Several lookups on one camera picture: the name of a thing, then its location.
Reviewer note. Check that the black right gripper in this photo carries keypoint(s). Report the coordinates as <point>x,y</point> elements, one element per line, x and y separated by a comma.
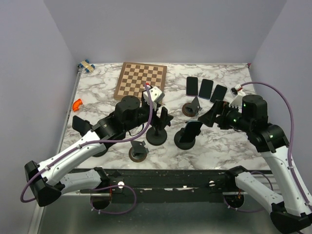
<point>208,117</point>

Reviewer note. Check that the black tall round-base phone stand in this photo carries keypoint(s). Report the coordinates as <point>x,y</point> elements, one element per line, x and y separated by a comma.
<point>155,136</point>

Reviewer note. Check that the orange plastic piece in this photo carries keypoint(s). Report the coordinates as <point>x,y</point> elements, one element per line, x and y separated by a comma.
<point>76,105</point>

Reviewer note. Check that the brown-base phone stand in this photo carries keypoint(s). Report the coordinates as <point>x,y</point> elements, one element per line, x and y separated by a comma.
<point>138,151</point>
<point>191,109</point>

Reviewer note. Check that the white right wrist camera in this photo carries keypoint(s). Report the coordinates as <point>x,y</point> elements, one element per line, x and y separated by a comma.
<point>238,94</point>

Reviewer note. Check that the black right round-base stand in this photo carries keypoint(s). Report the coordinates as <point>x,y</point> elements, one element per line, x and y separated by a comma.
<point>183,141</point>

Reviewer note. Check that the black left round-base stand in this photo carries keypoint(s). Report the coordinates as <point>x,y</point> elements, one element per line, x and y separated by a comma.
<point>100,153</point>

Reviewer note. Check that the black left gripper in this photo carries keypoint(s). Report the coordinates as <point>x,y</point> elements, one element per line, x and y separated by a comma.
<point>161,123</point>

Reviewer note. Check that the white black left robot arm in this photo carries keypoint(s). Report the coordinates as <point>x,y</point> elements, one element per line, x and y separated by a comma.
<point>50,179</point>

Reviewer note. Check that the blue-edged black phone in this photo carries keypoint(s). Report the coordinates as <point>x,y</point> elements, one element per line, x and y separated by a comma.
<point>206,89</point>

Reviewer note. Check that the teal-edged phone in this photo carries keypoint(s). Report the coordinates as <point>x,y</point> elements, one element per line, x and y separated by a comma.
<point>193,128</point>

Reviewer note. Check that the black phone with purple edge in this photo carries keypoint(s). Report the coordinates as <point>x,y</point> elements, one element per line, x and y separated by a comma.
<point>192,86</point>

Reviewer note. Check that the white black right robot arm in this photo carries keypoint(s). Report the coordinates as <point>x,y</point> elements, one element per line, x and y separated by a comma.
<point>288,210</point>

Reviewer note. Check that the blue wheeled wooden toy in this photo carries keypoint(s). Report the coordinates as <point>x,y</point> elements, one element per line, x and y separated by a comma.
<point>87,66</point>

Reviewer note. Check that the brown-base near phone stand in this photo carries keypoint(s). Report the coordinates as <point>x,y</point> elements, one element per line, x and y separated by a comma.
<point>138,151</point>

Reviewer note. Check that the brown-base far phone stand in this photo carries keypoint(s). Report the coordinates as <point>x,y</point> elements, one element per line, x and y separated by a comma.
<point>191,109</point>

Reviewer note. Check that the wooden chessboard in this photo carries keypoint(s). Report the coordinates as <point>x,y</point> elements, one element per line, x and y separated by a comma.
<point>134,75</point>

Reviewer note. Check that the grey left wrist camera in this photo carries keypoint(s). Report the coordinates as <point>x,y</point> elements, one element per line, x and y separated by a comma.
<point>155,93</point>

